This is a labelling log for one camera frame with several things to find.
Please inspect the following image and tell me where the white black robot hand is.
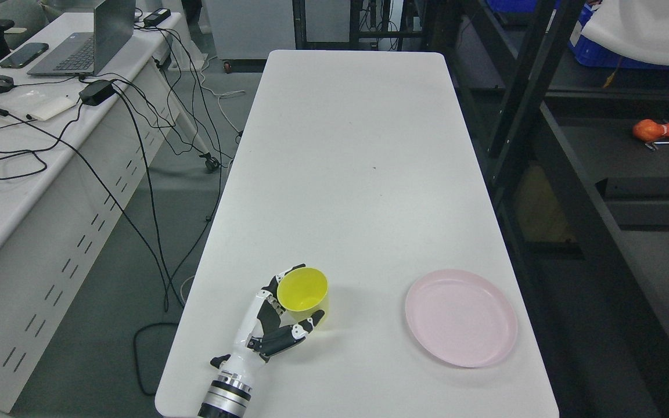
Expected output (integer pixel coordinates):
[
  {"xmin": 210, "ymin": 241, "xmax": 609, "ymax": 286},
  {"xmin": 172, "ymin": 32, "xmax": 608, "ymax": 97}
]
[{"xmin": 211, "ymin": 264, "xmax": 325, "ymax": 386}]

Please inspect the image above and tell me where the yellow plastic cup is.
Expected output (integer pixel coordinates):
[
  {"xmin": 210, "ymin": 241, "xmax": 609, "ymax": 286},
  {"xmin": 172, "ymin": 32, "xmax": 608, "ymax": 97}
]
[{"xmin": 276, "ymin": 266, "xmax": 330, "ymax": 322}]

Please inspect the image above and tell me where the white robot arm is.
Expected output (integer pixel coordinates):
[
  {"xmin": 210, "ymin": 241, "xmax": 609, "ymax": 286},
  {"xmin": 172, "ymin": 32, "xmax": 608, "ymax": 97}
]
[{"xmin": 197, "ymin": 371, "xmax": 252, "ymax": 417}]

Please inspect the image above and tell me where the orange toy on shelf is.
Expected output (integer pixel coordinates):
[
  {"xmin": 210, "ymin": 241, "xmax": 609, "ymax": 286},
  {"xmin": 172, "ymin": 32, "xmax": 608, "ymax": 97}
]
[{"xmin": 632, "ymin": 119, "xmax": 669, "ymax": 142}]

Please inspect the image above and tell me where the white table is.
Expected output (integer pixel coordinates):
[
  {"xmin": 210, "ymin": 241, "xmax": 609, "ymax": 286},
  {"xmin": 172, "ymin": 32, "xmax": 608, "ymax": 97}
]
[{"xmin": 154, "ymin": 50, "xmax": 559, "ymax": 417}]

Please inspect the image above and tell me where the pink plastic plate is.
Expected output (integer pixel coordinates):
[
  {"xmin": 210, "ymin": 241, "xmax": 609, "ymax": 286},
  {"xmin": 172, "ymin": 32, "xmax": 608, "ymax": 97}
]
[{"xmin": 405, "ymin": 269, "xmax": 518, "ymax": 368}]

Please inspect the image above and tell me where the white side desk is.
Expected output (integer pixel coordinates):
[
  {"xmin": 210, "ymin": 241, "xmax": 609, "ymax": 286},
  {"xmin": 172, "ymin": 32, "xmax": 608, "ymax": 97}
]
[{"xmin": 0, "ymin": 13, "xmax": 209, "ymax": 417}]

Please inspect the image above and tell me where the black power adapter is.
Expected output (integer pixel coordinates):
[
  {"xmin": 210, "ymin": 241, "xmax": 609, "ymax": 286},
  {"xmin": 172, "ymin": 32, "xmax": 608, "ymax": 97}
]
[{"xmin": 79, "ymin": 80, "xmax": 115, "ymax": 106}]

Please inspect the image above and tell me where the white power bank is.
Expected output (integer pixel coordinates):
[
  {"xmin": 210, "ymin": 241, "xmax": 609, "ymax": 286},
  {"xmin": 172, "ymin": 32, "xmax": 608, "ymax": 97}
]
[{"xmin": 24, "ymin": 96, "xmax": 78, "ymax": 121}]

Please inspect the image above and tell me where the black power brick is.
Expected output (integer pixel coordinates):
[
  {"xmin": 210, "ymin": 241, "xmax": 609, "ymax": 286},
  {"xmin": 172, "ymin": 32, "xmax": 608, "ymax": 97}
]
[{"xmin": 142, "ymin": 8, "xmax": 171, "ymax": 27}]

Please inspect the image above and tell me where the grey laptop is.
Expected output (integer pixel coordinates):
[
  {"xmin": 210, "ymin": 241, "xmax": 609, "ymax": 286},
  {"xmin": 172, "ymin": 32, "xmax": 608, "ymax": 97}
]
[{"xmin": 27, "ymin": 1, "xmax": 136, "ymax": 77}]

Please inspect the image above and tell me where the black smartphone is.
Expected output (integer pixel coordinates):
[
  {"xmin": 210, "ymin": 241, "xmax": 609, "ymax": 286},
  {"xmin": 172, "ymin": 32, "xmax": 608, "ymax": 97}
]
[{"xmin": 0, "ymin": 42, "xmax": 49, "ymax": 69}]

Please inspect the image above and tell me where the blue plastic bin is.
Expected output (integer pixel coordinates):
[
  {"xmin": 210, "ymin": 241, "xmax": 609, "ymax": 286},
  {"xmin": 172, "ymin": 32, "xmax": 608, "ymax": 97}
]
[{"xmin": 568, "ymin": 1, "xmax": 669, "ymax": 70}]

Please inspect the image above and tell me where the black metal rack frame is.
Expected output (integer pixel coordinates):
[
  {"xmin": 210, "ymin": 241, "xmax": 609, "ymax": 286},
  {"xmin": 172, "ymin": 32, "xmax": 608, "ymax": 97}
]
[{"xmin": 423, "ymin": 1, "xmax": 669, "ymax": 417}]

